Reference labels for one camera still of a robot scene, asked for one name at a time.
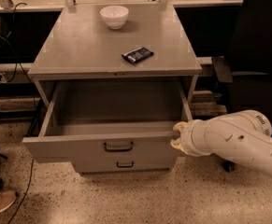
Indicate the dark snack packet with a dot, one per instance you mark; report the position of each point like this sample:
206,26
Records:
137,55

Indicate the grey top drawer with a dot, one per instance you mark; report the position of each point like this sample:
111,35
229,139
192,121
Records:
89,120

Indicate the wall power outlet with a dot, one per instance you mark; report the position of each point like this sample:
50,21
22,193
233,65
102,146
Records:
3,78

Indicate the white ceramic bowl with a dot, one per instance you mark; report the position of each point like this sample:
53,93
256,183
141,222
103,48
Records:
114,17

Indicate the grey bottom drawer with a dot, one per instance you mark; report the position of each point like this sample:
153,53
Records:
122,165

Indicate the grey drawer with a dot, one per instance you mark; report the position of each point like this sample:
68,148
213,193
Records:
89,120
122,165

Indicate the grey drawer cabinet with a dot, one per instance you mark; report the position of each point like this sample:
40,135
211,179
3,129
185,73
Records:
81,47

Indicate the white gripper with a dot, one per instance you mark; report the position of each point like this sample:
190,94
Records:
190,137

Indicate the black office chair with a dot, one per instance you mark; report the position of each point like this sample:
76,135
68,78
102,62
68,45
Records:
241,52

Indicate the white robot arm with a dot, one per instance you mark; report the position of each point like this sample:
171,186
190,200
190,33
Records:
243,137

